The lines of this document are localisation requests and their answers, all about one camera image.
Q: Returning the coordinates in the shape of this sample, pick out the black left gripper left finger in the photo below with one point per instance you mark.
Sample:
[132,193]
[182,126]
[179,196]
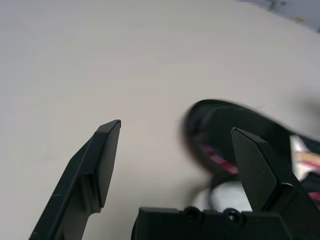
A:
[82,175]

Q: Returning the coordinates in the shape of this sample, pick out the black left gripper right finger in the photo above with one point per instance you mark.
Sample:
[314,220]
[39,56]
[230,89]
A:
[265,180]

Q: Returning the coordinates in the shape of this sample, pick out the red black paddle case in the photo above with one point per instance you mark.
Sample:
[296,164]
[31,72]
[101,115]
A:
[215,125]

